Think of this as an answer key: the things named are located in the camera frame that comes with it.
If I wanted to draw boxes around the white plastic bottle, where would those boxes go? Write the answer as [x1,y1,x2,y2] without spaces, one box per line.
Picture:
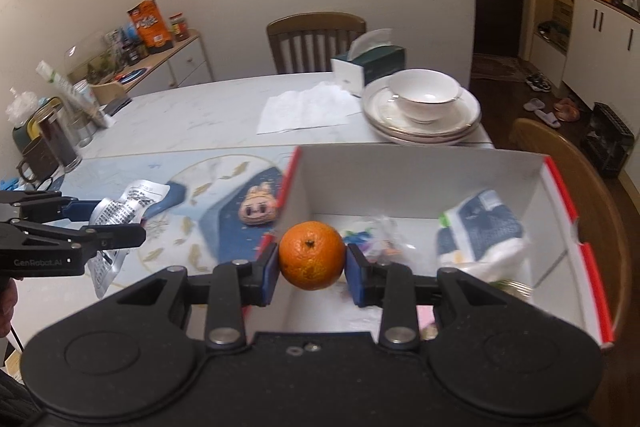
[74,81,99,108]

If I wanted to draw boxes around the green tissue box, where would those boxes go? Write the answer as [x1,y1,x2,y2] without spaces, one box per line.
[330,28,407,98]

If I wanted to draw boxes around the clear plastic toy packet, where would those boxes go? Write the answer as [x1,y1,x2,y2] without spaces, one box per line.
[342,214,427,266]

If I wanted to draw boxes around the glass jar with dark contents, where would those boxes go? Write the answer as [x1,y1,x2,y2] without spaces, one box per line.
[30,104,84,173]

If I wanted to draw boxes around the orange snack bag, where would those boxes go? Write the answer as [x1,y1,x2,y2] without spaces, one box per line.
[127,0,174,54]

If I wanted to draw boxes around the white side cabinet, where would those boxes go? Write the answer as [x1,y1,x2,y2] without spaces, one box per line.
[117,32,216,96]

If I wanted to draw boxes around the orange tangerine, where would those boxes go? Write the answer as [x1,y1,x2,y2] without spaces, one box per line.
[278,221,347,292]

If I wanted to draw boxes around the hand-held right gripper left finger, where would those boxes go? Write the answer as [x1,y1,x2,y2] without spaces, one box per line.
[107,243,281,349]

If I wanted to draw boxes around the cartoon rabbit face plush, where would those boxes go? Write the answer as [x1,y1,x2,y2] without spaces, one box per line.
[238,183,286,227]

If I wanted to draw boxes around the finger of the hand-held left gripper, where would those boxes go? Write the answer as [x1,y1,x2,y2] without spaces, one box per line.
[0,190,110,227]
[10,218,147,259]

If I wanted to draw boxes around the clear drinking glass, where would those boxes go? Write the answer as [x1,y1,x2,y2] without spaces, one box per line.
[70,112,96,148]

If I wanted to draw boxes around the silver printed foil packet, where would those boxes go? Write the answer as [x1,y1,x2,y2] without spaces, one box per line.
[89,179,171,299]

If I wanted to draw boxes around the clear plastic dome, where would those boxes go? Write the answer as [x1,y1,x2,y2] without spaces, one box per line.
[65,27,132,84]

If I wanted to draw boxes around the dark sneakers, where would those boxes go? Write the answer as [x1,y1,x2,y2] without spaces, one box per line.
[524,73,552,93]

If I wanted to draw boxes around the pink packet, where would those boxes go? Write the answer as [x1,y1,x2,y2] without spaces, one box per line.
[416,304,437,334]

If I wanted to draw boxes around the wooden slat-back chair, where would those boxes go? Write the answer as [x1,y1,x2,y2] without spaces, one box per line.
[266,12,368,76]

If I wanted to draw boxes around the white gold-rimmed bowl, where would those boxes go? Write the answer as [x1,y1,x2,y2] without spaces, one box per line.
[387,68,463,124]

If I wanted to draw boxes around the white gold-rimmed plate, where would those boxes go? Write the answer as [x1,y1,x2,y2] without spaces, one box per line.
[361,82,483,135]
[367,107,482,146]

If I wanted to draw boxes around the patterned doormat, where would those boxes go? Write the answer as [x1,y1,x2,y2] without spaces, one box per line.
[472,54,524,83]

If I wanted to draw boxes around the black plastic crate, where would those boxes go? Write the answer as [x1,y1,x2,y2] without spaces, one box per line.
[580,102,636,179]

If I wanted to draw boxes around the blue round mat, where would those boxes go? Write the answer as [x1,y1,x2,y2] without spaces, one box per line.
[112,67,152,84]

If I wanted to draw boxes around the dark grey folded cloth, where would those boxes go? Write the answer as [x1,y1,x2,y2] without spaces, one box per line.
[100,97,134,117]

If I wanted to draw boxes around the tall clear plastic packet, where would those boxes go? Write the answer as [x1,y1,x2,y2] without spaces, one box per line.
[36,60,117,128]

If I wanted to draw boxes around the brown mug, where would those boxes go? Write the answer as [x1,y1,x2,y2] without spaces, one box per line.
[16,138,62,186]

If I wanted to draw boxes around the wooden round-back chair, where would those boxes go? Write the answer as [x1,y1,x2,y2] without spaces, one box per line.
[509,118,634,358]

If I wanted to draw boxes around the white and navy snack packet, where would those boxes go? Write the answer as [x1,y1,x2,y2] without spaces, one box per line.
[436,189,531,280]

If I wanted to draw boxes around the red sauce jar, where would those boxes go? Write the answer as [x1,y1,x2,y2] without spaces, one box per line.
[169,13,190,42]

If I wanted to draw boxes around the clear crumpled plastic bag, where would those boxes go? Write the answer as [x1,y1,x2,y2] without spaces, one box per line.
[6,88,39,124]

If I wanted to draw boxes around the red and white cardboard box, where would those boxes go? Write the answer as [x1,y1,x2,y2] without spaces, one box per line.
[257,144,617,351]

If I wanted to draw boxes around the grey slipper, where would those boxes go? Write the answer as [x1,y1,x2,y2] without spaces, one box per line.
[523,97,564,128]

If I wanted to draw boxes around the pink slippers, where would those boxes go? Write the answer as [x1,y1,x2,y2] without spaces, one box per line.
[553,98,581,122]

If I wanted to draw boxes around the white paper napkins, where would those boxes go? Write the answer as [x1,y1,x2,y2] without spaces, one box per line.
[256,82,362,136]

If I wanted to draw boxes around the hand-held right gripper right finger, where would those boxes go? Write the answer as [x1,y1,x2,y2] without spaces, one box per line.
[346,243,531,350]

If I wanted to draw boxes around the white marble desktop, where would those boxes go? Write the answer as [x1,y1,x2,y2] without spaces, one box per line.
[0,72,497,360]

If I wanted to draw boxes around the white tall cabinet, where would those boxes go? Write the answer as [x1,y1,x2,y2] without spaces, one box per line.
[522,0,640,118]

